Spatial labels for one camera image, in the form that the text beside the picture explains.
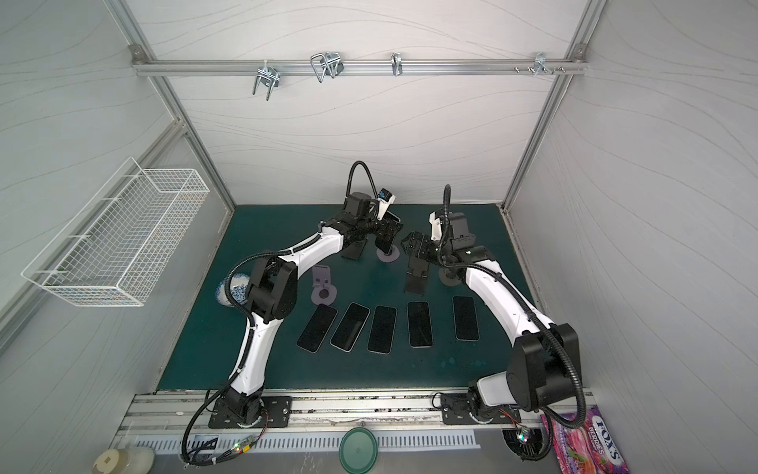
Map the green-edged phone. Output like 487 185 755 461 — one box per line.
367 306 397 355
452 295 480 342

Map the pink candy bag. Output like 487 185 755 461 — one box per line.
552 407 630 474

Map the grey round stand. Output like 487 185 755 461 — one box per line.
376 245 401 264
438 268 462 288
311 265 338 305

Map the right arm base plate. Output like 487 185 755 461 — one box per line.
432 392 521 426

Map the black stand right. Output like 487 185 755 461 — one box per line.
404 257 430 296

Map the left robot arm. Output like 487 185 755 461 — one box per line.
180 160 403 467

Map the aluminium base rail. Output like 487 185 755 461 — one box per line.
109 387 597 455

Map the white wire basket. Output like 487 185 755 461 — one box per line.
21 158 209 307

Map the green round lid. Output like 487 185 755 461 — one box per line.
339 428 378 474

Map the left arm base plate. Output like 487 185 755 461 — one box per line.
207 395 292 430

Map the metal hook clamp right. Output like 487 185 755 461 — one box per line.
513 53 566 76

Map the metal hook clamp left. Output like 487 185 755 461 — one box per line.
252 61 280 101

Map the cracked phone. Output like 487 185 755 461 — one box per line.
407 301 433 348

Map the black phone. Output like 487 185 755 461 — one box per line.
375 234 395 256
330 303 370 353

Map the black stand back left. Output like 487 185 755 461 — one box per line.
340 239 367 261

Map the blue white ceramic dish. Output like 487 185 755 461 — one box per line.
215 273 250 307

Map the aluminium crossbar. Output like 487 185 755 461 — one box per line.
132 56 588 77

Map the metal hook clamp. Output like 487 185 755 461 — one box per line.
252 61 280 101
513 53 566 76
310 51 345 83

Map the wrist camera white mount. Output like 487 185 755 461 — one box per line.
428 211 443 242
376 188 396 220

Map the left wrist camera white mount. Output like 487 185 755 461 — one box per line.
376 188 396 220

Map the black stand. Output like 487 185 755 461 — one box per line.
340 239 367 261
404 257 430 296

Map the metal ring clamp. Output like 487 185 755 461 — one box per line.
390 53 403 77

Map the green table mat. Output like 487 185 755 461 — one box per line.
158 205 511 390

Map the grey round stand back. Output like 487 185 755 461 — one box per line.
376 245 401 264

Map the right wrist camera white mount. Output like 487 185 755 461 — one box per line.
428 211 443 242

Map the metal hook clamp middle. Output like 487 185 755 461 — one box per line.
310 51 345 83

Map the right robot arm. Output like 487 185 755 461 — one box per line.
401 185 587 429

